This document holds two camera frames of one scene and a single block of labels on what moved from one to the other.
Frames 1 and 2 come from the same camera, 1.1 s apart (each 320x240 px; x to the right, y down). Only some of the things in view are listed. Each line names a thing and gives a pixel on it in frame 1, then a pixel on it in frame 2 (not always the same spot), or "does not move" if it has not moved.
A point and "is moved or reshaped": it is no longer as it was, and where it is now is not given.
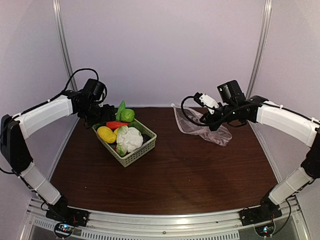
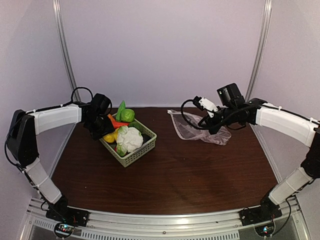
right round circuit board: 266,230 does not move
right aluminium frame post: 261,48 does not move
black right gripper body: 229,114 does not move
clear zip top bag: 189,122 is moved or reshaped
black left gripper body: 94,114 → 99,127
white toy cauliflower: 128,139 does not move
